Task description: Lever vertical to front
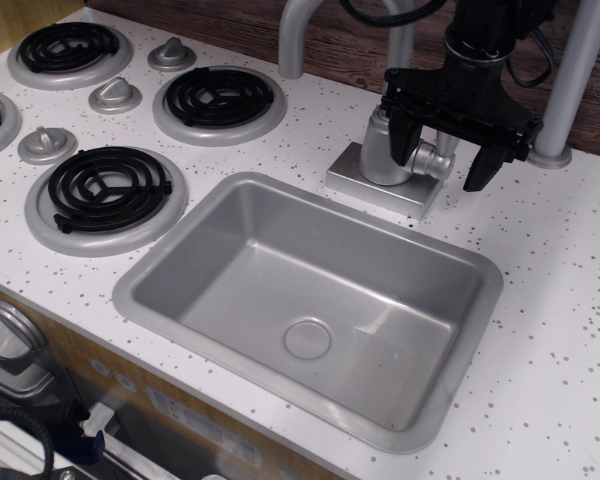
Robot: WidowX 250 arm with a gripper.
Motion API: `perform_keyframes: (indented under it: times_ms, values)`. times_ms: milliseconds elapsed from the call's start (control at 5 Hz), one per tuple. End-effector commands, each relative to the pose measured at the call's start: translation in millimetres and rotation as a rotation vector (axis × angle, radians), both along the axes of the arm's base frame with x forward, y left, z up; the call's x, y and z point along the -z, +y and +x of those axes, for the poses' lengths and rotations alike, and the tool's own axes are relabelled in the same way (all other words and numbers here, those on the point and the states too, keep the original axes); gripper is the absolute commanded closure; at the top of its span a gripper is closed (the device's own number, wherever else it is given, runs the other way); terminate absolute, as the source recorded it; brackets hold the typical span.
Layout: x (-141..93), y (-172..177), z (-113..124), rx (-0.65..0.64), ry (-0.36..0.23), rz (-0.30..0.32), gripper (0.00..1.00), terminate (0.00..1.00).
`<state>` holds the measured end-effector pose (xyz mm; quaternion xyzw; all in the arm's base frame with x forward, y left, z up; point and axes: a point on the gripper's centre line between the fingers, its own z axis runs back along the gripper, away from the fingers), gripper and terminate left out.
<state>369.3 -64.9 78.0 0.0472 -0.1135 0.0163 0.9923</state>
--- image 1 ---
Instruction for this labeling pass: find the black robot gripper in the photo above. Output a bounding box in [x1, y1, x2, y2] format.
[382, 41, 542, 191]

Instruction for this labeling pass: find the silver faucet lever handle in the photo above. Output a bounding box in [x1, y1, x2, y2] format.
[405, 131, 460, 181]

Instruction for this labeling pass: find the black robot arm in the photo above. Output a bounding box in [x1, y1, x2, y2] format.
[381, 1, 555, 192]

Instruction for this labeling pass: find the grey vertical support pole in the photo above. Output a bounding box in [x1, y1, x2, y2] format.
[526, 0, 600, 170]

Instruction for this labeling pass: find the silver toy faucet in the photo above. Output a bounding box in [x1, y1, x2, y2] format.
[278, 1, 443, 222]

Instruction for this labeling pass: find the grey toy sink basin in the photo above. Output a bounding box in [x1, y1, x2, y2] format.
[113, 172, 504, 454]

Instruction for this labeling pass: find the black coil burner middle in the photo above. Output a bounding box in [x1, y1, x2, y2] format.
[152, 66, 287, 147]

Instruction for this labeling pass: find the black coil burner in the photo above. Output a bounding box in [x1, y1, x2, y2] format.
[7, 22, 133, 91]
[25, 147, 188, 258]
[152, 66, 287, 147]

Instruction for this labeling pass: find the silver stove knob back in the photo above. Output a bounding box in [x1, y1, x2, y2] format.
[147, 37, 197, 72]

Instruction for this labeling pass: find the silver stove knob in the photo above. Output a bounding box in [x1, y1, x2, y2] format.
[17, 127, 77, 165]
[88, 77, 142, 115]
[147, 37, 197, 72]

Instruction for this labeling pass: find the silver stove knob middle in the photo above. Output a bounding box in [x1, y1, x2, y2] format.
[88, 77, 142, 115]

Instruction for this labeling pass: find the black coil burner front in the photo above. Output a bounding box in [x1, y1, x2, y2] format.
[25, 147, 188, 258]

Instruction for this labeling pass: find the black coil burner back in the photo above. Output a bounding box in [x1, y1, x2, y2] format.
[7, 22, 133, 91]

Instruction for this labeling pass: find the silver stove knob front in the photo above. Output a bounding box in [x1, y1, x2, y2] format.
[17, 127, 77, 165]

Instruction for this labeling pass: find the silver oven dial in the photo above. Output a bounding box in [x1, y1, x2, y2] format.
[0, 300, 46, 374]

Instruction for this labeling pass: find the black cable top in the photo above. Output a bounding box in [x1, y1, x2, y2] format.
[339, 0, 451, 29]

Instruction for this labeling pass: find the black cable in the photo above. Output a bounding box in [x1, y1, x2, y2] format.
[0, 407, 56, 480]
[339, 0, 451, 29]

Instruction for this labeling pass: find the black cable bottom left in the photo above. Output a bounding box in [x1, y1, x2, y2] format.
[0, 407, 56, 480]

